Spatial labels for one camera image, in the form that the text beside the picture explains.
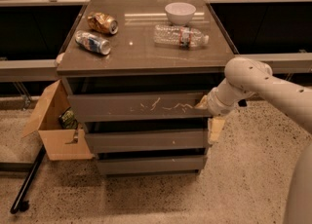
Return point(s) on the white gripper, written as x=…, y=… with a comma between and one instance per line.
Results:
x=213, y=105

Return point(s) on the grey top drawer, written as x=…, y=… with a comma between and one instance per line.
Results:
x=135, y=106

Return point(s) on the grey drawer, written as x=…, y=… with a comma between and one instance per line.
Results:
x=135, y=106
x=152, y=165
x=146, y=141

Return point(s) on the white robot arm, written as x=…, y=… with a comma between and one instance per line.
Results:
x=245, y=77

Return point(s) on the grey bottom drawer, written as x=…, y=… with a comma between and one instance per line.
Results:
x=152, y=165

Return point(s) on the grey drawer cabinet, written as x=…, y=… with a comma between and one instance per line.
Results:
x=137, y=65

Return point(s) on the grey middle drawer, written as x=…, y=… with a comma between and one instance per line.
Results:
x=146, y=141

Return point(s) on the clear plastic water bottle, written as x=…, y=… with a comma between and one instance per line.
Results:
x=182, y=36

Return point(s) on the white bowl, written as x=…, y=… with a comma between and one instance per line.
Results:
x=180, y=13

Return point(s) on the green snack packet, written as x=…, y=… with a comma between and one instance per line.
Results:
x=67, y=120

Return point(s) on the crushed gold can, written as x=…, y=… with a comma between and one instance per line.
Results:
x=102, y=23

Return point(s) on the crushed blue silver can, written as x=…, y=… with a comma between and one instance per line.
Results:
x=92, y=43

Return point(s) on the open cardboard box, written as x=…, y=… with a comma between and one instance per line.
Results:
x=60, y=144

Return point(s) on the black metal floor bar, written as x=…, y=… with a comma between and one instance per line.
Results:
x=20, y=203

